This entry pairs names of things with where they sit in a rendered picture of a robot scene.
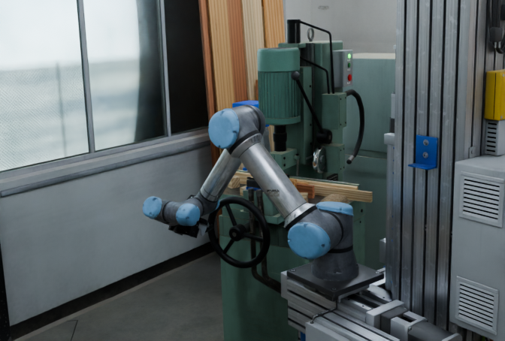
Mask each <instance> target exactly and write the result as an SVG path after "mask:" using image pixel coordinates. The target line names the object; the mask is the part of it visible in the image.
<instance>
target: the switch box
mask: <svg viewBox="0 0 505 341"><path fill-rule="evenodd" d="M332 54H333V68H334V87H340V88H343V87H347V86H352V79H351V81H350V83H349V84H347V82H349V81H348V75H349V74H351V75H352V50H334V51H332ZM348 54H350V58H348ZM347 59H350V61H347ZM348 62H349V63H350V71H348V70H347V69H348Z"/></svg>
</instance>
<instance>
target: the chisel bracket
mask: <svg viewBox="0 0 505 341"><path fill-rule="evenodd" d="M269 153H270V154H271V156H272V157H273V158H274V160H275V161H276V163H277V164H278V165H279V166H280V167H281V169H282V170H284V169H286V168H288V167H291V166H293V165H296V164H297V163H296V159H294V155H296V154H297V149H295V148H286V151H283V152H277V151H273V152H269Z"/></svg>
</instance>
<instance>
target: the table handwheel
mask: <svg viewBox="0 0 505 341"><path fill-rule="evenodd" d="M229 204H240V205H241V206H244V207H246V208H247V209H248V210H250V211H251V212H252V213H253V214H254V216H255V217H256V218H257V219H258V221H255V228H257V227H258V226H259V224H260V226H261V229H262V235H263V238H261V237H257V236H254V235H251V234H248V232H249V231H250V228H249V222H247V223H246V224H244V225H242V224H237V223H236V221H235V218H234V216H233V213H232V211H231V208H230V205H229ZM224 206H225V207H226V209H227V211H228V214H229V217H230V219H231V223H232V225H233V227H231V228H230V229H229V236H230V238H231V239H230V241H229V243H228V245H227V246H226V247H225V248H224V250H223V249H222V248H221V246H220V245H219V243H218V241H217V238H216V235H215V231H214V228H212V229H211V230H210V231H208V236H209V239H210V242H211V245H212V247H213V248H214V250H215V251H216V253H217V254H218V256H219V257H220V258H221V259H222V260H223V261H225V262H226V263H228V264H230V265H231V266H234V267H238V268H251V267H254V266H256V265H257V264H259V263H261V262H262V261H263V259H264V258H265V256H266V254H267V253H268V250H269V247H270V241H271V237H270V231H269V227H268V224H267V221H266V219H265V217H264V216H263V214H262V212H261V211H260V210H259V209H258V207H257V206H255V205H254V204H253V203H251V202H250V201H248V200H246V199H244V198H240V197H227V198H223V199H222V200H220V202H219V207H218V208H217V209H216V210H214V211H213V212H212V213H210V214H209V216H208V222H209V225H211V224H213V225H214V222H215V218H216V214H217V213H218V212H219V210H220V209H221V208H222V207H224ZM245 237H246V238H250V239H253V240H257V241H259V242H262V248H261V251H260V253H259V254H258V255H257V256H256V257H255V258H254V259H252V260H250V261H239V260H236V259H233V258H232V257H230V256H229V255H227V254H226V253H227V251H228V250H229V249H230V247H231V245H232V244H233V243H234V241H239V240H242V239H243V238H245Z"/></svg>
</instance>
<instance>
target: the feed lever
mask: <svg viewBox="0 0 505 341"><path fill-rule="evenodd" d="M299 77H300V74H299V73H298V72H297V71H293V72H292V74H291V78H292V79H293V80H296V83H297V84H298V87H299V89H300V90H301V93H302V95H303V96H304V99H305V101H306V103H307V106H308V107H309V109H310V112H311V113H312V115H313V118H314V120H315V122H316V124H317V126H318V128H319V131H318V132H317V135H316V139H317V142H318V143H323V144H330V143H332V142H333V141H332V132H331V131H330V130H323V129H322V126H321V125H320V123H319V120H318V118H317V116H316V114H315V112H314V110H313V108H312V106H311V104H310V101H309V99H308V97H307V95H306V93H305V91H304V88H303V86H302V85H301V82H300V80H299Z"/></svg>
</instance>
